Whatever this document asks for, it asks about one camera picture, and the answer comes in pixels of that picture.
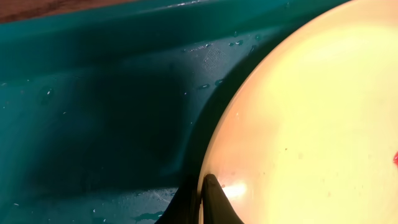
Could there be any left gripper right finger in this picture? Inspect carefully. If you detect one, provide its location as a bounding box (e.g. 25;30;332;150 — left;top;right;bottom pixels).
201;174;243;224

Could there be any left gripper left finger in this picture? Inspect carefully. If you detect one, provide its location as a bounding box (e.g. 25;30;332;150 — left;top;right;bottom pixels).
155;176;199;224

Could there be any yellow plate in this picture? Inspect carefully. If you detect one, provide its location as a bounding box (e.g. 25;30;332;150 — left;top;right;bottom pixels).
200;0;397;223

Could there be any teal plastic tray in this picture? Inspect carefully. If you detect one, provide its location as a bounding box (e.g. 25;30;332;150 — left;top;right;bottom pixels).
1;0;339;223

